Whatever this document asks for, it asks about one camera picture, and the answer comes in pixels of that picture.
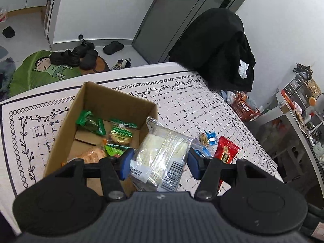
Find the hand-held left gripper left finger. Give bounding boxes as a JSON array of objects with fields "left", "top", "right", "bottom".
[{"left": 48, "top": 148, "right": 134, "bottom": 202}]

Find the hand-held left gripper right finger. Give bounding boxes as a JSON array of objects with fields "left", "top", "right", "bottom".
[{"left": 187, "top": 147, "right": 276, "bottom": 202}]

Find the blue multicolour snack packet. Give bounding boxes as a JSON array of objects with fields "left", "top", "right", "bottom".
[{"left": 192, "top": 145, "right": 212, "bottom": 159}]

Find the small green snack packet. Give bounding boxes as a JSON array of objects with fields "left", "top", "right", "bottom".
[{"left": 105, "top": 143, "right": 126, "bottom": 157}]

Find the clear pastry packet green label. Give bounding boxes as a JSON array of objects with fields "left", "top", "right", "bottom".
[{"left": 109, "top": 118, "right": 138, "bottom": 146}]

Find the blue white snack packet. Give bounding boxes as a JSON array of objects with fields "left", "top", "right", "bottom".
[{"left": 205, "top": 131, "right": 218, "bottom": 146}]

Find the clear white bread packet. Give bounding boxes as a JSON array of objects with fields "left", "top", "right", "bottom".
[{"left": 129, "top": 116, "right": 194, "bottom": 192}]

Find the red snack packet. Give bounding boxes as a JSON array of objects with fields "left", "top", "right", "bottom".
[{"left": 214, "top": 136, "right": 240, "bottom": 190}]

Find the orange snack packet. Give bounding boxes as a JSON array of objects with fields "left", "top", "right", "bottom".
[{"left": 67, "top": 145, "right": 108, "bottom": 164}]

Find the large green snack packet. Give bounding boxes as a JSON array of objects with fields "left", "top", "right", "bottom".
[{"left": 76, "top": 110, "right": 107, "bottom": 135}]

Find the cardboard box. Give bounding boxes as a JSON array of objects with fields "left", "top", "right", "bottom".
[{"left": 43, "top": 81, "right": 159, "bottom": 198}]

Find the red plastic basket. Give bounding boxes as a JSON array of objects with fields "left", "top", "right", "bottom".
[{"left": 231, "top": 92, "right": 261, "bottom": 122}]

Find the white desk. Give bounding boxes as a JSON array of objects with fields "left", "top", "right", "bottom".
[{"left": 275, "top": 88, "right": 324, "bottom": 157}]

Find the black white sneaker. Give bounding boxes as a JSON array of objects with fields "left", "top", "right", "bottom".
[{"left": 111, "top": 59, "right": 132, "bottom": 70}]

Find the white crumpled cloth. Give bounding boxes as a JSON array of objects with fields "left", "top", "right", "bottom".
[{"left": 238, "top": 60, "right": 250, "bottom": 79}]

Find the black clog shoe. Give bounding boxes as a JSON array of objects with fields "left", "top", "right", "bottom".
[
  {"left": 50, "top": 49, "right": 81, "bottom": 67},
  {"left": 80, "top": 49, "right": 99, "bottom": 71},
  {"left": 72, "top": 40, "right": 95, "bottom": 57}
]

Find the long red snack bag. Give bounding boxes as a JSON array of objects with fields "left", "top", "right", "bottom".
[{"left": 280, "top": 89, "right": 291, "bottom": 107}]

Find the black coat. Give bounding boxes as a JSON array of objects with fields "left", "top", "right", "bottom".
[{"left": 168, "top": 8, "right": 256, "bottom": 93}]

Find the grey drawer organiser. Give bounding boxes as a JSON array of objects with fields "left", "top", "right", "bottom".
[{"left": 286, "top": 76, "right": 312, "bottom": 102}]

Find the green leaf cartoon rug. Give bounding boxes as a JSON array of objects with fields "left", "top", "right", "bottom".
[{"left": 7, "top": 51, "right": 110, "bottom": 98}]

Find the woven basket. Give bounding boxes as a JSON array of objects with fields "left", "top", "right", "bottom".
[{"left": 307, "top": 79, "right": 321, "bottom": 98}]

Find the black folded item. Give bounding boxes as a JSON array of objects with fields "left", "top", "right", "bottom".
[{"left": 292, "top": 63, "right": 313, "bottom": 78}]

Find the grey fluffy mat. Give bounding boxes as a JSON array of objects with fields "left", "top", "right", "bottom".
[{"left": 0, "top": 57, "right": 17, "bottom": 102}]

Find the grey door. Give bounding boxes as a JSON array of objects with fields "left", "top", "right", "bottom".
[{"left": 133, "top": 0, "right": 251, "bottom": 64}]

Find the white narrow rack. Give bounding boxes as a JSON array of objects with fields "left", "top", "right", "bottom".
[{"left": 43, "top": 0, "right": 60, "bottom": 39}]

